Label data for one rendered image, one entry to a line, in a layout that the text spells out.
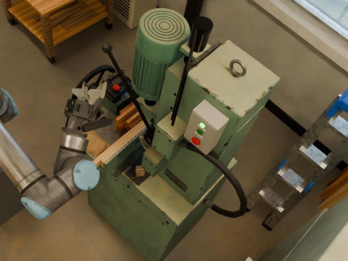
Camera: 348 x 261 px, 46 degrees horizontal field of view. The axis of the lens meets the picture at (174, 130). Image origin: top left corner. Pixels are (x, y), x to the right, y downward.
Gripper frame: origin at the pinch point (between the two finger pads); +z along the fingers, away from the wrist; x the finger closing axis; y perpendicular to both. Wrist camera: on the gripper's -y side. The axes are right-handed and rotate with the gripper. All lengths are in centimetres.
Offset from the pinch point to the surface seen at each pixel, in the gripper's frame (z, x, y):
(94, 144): -21.6, 24.0, -19.6
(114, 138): -16.6, 23.9, -28.4
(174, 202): -37, 4, -54
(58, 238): -80, 92, -52
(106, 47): 11.1, -6.0, 3.0
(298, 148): 3, -8, -119
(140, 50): 12.6, -14.5, -4.9
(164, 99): 0.6, -12.4, -21.6
